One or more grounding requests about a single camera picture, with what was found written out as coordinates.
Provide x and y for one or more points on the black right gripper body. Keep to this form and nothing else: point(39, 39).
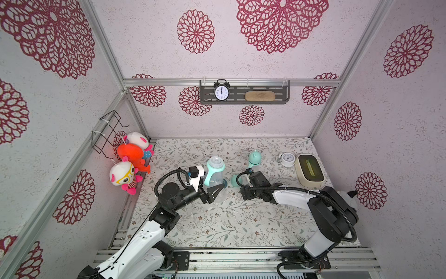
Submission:
point(251, 192)

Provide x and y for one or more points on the white small alarm clock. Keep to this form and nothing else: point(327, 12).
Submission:
point(286, 159)

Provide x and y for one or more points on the white plush red striped outfit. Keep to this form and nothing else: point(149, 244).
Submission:
point(124, 175)

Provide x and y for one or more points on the black wire basket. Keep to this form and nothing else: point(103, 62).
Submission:
point(102, 140)

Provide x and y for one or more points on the cream box dark lid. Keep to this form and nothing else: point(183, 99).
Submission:
point(309, 172)

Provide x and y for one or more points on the grey wall shelf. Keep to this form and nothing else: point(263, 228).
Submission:
point(237, 94)

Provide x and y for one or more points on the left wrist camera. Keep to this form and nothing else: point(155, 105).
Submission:
point(195, 182)

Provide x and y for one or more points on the orange plush toy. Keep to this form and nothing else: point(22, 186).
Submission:
point(133, 154)

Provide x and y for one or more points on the black alarm clock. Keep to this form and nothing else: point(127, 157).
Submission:
point(221, 90)

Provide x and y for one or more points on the mint bottle cap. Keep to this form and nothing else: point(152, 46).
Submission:
point(235, 181)
point(254, 158)

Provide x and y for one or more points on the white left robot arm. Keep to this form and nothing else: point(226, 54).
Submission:
point(146, 251)

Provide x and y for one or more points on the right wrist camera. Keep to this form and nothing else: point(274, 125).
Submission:
point(246, 177)

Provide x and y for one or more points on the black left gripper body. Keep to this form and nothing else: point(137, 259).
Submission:
point(189, 196)

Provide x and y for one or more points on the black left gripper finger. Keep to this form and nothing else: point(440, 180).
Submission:
point(196, 171)
point(213, 192)

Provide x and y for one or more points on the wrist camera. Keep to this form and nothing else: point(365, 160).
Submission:
point(246, 177)
point(195, 182)

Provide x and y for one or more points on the wooden brush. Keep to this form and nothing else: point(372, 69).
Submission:
point(260, 96)

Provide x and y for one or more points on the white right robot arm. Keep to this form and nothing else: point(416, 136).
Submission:
point(334, 217)

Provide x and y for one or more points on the white plush blue polka-dot outfit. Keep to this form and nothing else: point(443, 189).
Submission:
point(141, 141)

